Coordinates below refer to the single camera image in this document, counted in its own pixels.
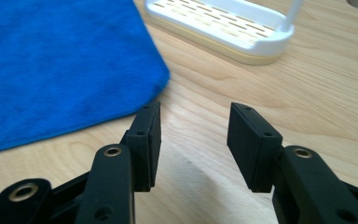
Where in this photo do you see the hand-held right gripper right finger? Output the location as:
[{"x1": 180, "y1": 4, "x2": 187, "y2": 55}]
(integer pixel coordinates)
[{"x1": 227, "y1": 102, "x2": 283, "y2": 194}]

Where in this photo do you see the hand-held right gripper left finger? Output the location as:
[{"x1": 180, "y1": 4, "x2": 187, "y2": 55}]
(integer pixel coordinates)
[{"x1": 119, "y1": 101, "x2": 162, "y2": 192}]

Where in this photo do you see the blue cloth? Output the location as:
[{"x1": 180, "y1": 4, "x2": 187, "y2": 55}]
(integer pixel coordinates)
[{"x1": 0, "y1": 0, "x2": 172, "y2": 157}]

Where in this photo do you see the white slotted drain rack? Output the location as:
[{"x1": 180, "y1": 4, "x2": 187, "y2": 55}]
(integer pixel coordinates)
[{"x1": 145, "y1": 0, "x2": 304, "y2": 66}]

